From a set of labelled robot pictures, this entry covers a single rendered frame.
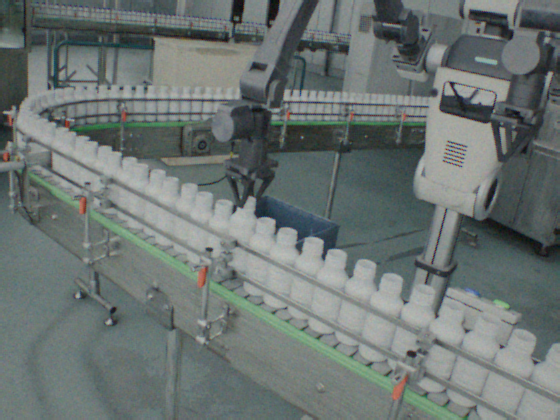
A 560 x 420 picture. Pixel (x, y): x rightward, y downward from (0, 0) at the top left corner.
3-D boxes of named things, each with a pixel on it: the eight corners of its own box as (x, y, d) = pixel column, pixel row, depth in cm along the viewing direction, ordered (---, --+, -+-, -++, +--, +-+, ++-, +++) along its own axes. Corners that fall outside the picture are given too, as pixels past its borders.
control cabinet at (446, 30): (414, 135, 829) (439, 14, 761) (438, 143, 791) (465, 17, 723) (378, 135, 784) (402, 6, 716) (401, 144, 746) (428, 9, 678)
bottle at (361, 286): (367, 348, 97) (385, 273, 91) (336, 346, 97) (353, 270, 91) (361, 330, 103) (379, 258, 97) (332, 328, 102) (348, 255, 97)
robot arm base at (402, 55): (418, 66, 143) (433, 31, 144) (410, 51, 136) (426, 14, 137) (390, 61, 148) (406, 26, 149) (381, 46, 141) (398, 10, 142)
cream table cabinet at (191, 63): (235, 145, 613) (247, 44, 571) (263, 161, 566) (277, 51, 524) (146, 149, 553) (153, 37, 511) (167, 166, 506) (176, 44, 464)
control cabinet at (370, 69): (374, 135, 779) (398, 5, 712) (398, 144, 741) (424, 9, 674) (332, 135, 734) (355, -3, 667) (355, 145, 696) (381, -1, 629)
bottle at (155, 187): (171, 232, 134) (175, 172, 128) (156, 239, 129) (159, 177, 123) (153, 225, 136) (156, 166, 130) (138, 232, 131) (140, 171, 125)
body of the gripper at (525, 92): (543, 118, 88) (555, 76, 85) (530, 122, 80) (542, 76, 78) (508, 109, 92) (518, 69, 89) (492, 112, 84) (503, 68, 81)
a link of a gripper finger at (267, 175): (225, 203, 109) (229, 161, 106) (248, 197, 115) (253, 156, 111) (249, 214, 106) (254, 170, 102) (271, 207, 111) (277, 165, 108)
